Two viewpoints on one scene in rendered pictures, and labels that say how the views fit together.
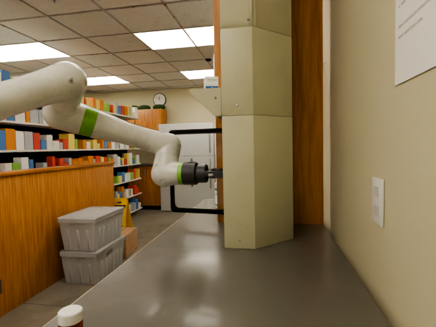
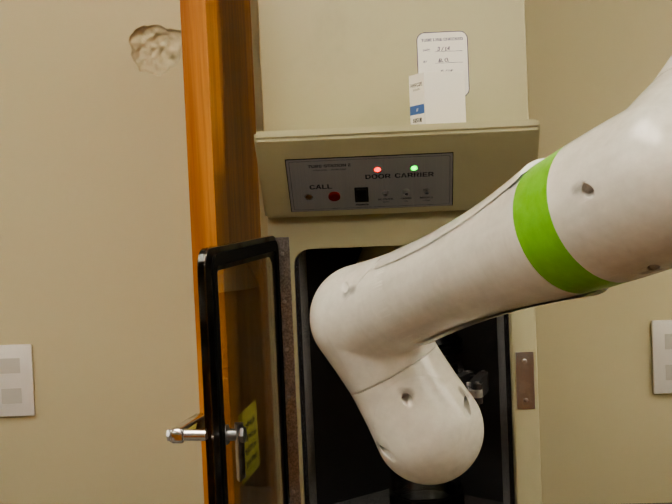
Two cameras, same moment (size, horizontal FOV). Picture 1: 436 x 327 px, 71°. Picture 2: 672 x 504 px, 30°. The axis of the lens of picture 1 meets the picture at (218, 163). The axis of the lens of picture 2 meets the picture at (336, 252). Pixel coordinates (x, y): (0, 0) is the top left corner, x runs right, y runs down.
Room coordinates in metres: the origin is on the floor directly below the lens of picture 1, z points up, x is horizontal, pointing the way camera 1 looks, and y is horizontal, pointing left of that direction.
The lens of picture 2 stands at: (1.51, 1.45, 1.45)
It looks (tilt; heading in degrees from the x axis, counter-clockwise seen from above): 3 degrees down; 263
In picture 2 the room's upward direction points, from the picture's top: 2 degrees counter-clockwise
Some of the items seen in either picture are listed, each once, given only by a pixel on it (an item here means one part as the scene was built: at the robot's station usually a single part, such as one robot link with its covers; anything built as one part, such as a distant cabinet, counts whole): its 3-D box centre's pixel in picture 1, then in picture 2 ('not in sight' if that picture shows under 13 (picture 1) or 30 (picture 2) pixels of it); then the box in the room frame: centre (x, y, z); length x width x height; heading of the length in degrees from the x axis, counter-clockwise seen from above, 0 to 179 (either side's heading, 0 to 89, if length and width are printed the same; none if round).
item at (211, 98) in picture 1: (213, 108); (397, 170); (1.24, 0.01, 1.46); 0.32 x 0.11 x 0.10; 170
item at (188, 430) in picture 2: not in sight; (203, 428); (1.49, 0.15, 1.20); 0.10 x 0.05 x 0.03; 72
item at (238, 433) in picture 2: not in sight; (236, 451); (1.45, 0.20, 1.18); 0.02 x 0.02 x 0.06; 72
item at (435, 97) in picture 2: (211, 85); (437, 99); (1.20, 0.02, 1.54); 0.05 x 0.05 x 0.06; 9
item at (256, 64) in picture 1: (259, 140); (400, 275); (1.21, -0.17, 1.33); 0.32 x 0.25 x 0.77; 170
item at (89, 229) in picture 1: (94, 227); not in sight; (3.16, 1.31, 0.49); 0.60 x 0.42 x 0.33; 170
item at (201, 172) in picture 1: (209, 173); not in sight; (1.23, 0.04, 1.20); 0.09 x 0.08 x 0.07; 80
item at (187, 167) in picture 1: (191, 172); not in sight; (1.24, 0.11, 1.20); 0.09 x 0.06 x 0.12; 170
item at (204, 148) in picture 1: (198, 171); (249, 423); (1.43, 0.09, 1.19); 0.30 x 0.01 x 0.40; 72
